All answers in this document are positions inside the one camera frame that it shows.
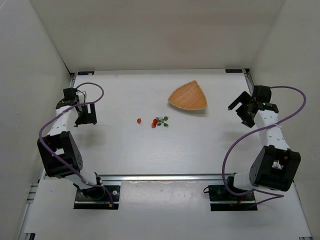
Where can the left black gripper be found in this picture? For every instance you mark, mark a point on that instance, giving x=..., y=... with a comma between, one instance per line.
x=83, y=111

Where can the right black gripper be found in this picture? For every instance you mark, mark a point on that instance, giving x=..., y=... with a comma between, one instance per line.
x=245, y=109

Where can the fake cherry sprig with leaves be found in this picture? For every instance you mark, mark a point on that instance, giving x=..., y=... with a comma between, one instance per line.
x=160, y=121

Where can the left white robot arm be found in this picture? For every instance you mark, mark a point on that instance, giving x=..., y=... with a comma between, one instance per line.
x=58, y=150

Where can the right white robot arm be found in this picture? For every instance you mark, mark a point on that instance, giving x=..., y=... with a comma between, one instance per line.
x=276, y=165

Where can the woven bamboo fruit bowl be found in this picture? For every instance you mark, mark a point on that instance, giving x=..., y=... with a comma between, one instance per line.
x=189, y=96

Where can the front aluminium rail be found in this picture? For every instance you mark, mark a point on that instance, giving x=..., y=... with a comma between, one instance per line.
x=162, y=177

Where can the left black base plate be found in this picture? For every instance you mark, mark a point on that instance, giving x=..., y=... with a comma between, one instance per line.
x=97, y=199

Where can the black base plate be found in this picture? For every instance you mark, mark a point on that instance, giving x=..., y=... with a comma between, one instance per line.
x=222, y=200
x=97, y=199

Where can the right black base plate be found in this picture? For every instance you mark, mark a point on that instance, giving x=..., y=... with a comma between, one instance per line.
x=222, y=200

